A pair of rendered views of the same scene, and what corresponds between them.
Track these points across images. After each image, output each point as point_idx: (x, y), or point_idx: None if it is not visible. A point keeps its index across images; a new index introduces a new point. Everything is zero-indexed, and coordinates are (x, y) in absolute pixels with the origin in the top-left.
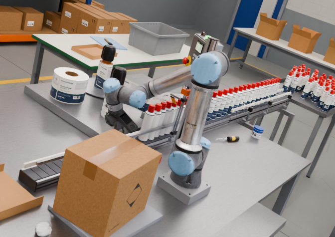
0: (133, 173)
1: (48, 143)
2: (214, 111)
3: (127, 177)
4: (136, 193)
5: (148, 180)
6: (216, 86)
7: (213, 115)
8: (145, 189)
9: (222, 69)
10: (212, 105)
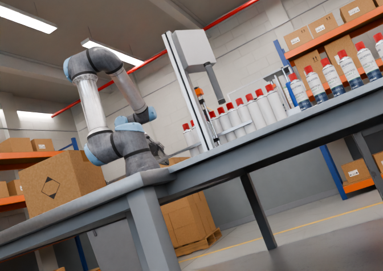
0: (32, 168)
1: None
2: (331, 89)
3: (26, 170)
4: (52, 186)
5: (64, 174)
6: (73, 75)
7: (334, 94)
8: (66, 183)
9: (71, 61)
10: (310, 84)
